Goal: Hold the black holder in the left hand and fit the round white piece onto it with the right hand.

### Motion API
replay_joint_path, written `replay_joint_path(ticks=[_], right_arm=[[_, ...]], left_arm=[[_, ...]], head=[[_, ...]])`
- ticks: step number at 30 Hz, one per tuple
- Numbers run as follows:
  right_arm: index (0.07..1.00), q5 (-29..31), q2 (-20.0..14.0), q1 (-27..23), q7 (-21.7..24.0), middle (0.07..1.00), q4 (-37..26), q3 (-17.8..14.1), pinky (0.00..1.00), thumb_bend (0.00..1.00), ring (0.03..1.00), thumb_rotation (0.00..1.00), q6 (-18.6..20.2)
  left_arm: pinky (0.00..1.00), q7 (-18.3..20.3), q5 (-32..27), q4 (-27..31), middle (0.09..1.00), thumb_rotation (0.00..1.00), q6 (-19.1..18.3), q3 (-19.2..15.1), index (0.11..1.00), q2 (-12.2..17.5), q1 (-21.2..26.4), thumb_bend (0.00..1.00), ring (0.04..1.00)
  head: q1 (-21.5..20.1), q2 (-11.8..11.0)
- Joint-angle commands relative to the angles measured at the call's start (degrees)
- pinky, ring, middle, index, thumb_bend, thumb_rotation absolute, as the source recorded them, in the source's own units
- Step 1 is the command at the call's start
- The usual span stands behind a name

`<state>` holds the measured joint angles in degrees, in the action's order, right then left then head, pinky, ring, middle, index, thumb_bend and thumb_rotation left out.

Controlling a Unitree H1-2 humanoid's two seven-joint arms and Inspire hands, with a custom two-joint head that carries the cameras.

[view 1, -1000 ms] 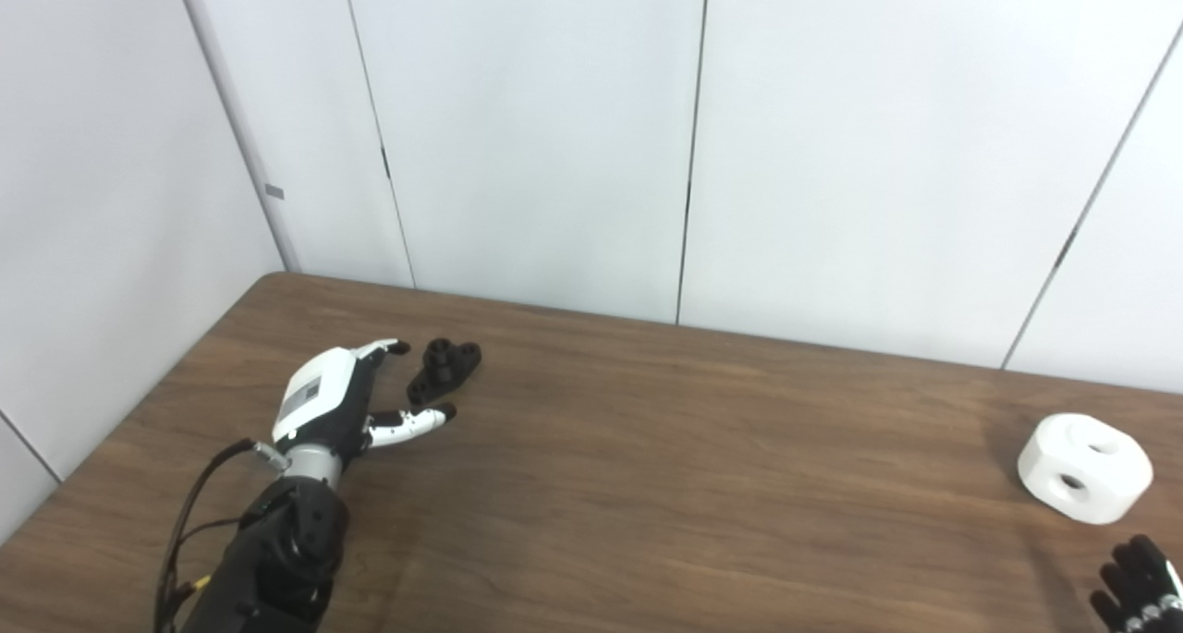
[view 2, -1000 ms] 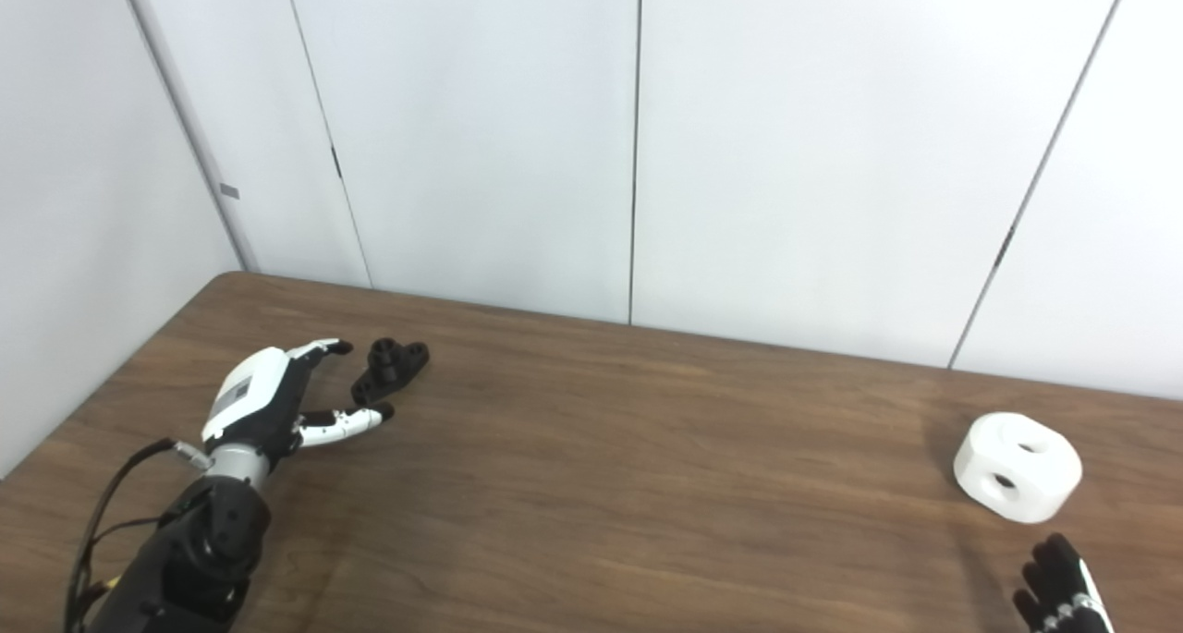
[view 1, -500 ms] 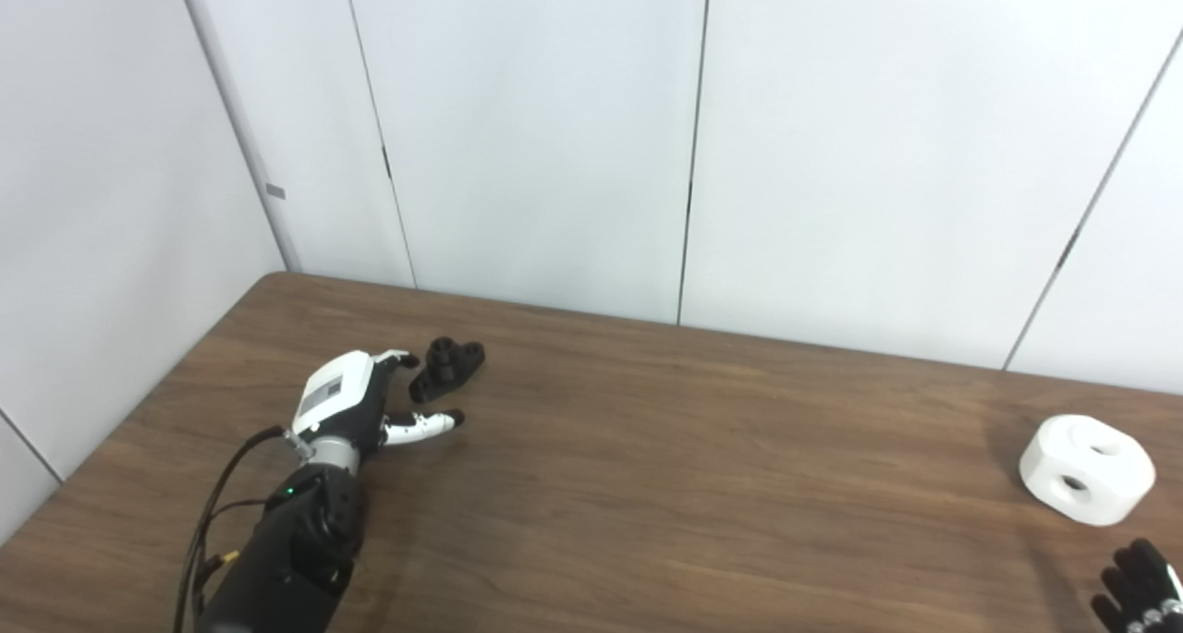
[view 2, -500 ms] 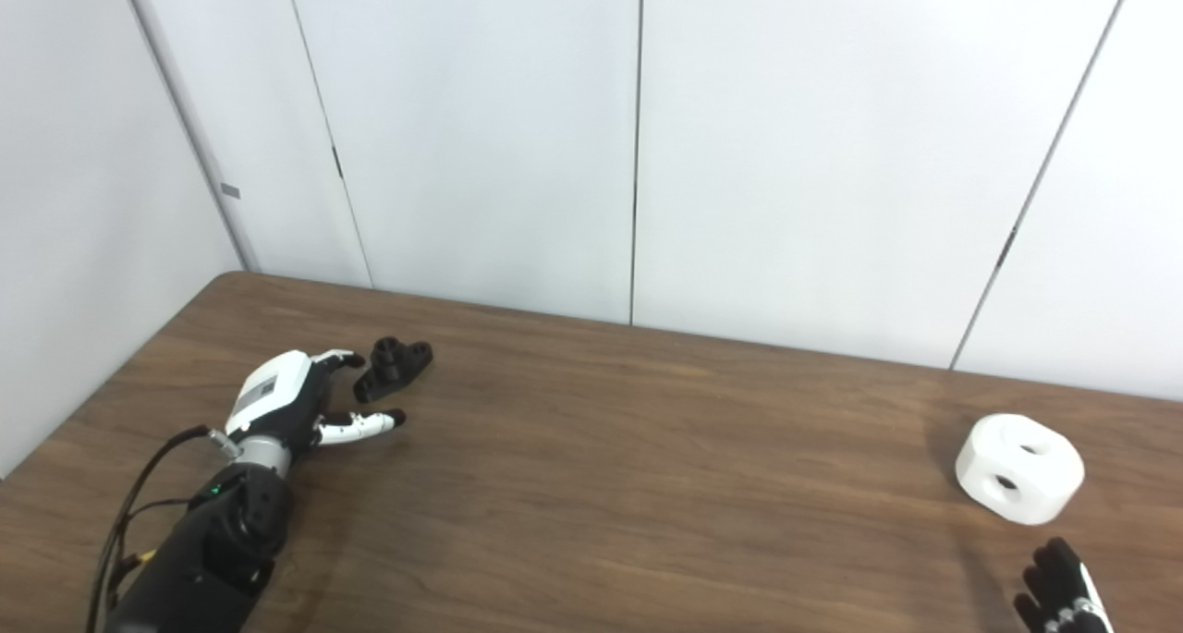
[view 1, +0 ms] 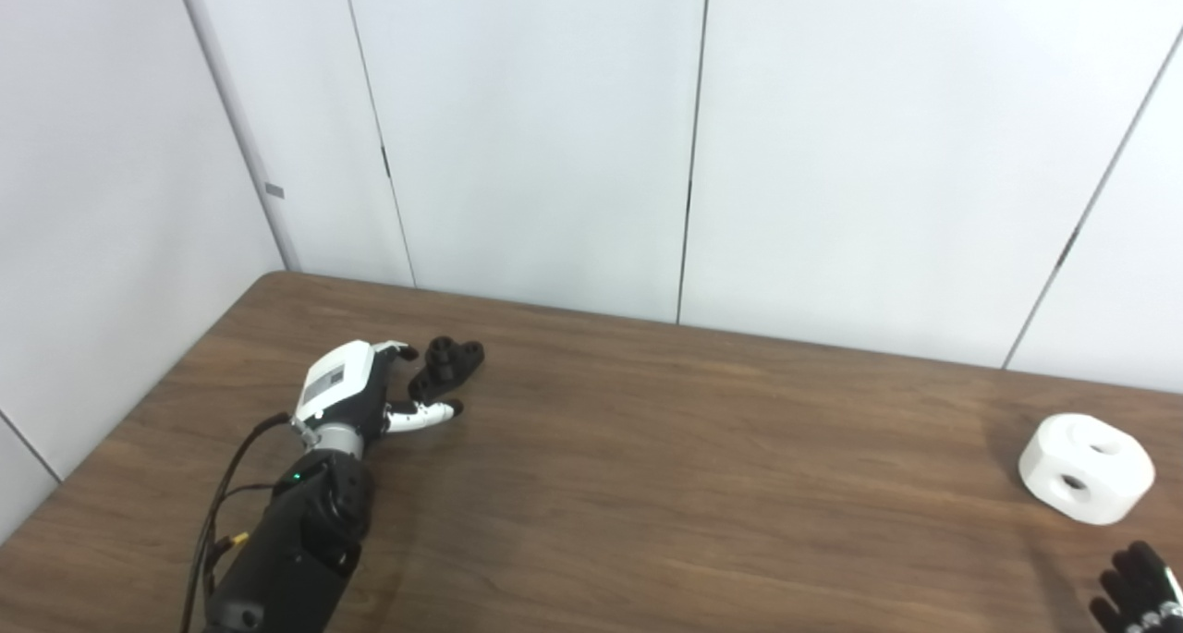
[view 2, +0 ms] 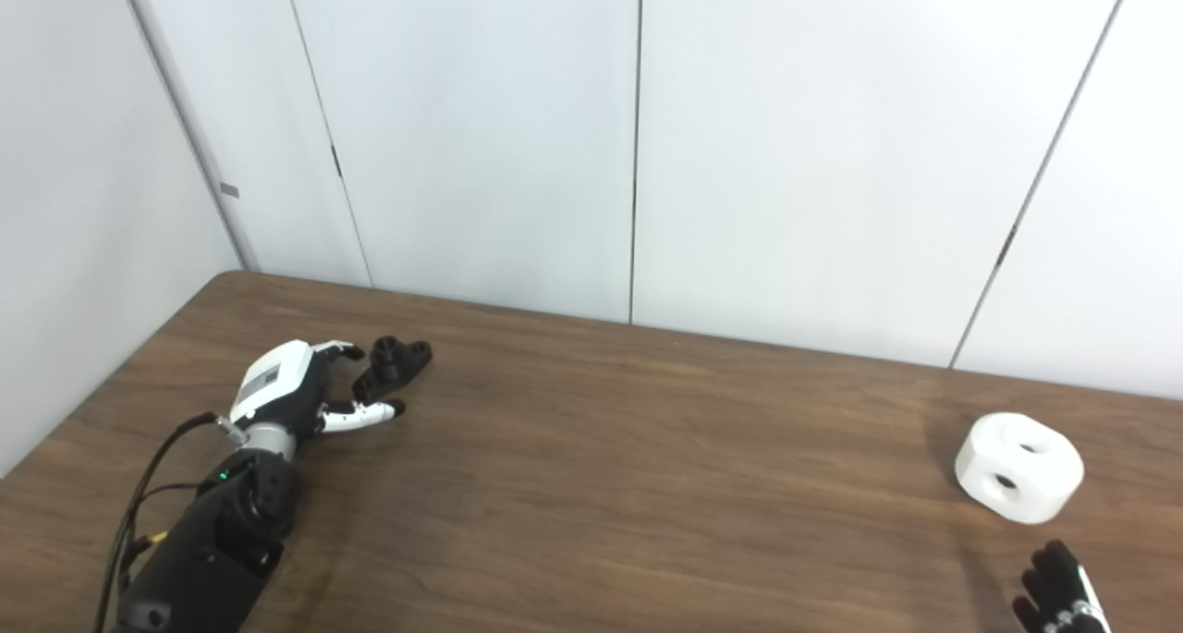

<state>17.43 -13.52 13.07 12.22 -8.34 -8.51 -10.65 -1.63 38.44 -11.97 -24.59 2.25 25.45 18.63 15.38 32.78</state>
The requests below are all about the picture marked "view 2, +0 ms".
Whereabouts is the round white piece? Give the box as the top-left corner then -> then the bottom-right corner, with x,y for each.
954,412 -> 1084,525

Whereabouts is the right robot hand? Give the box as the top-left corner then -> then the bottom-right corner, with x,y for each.
1012,540 -> 1113,633

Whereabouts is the black holder part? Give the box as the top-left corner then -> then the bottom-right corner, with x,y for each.
351,335 -> 433,403

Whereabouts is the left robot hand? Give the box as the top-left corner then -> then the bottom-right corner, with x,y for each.
227,340 -> 407,440

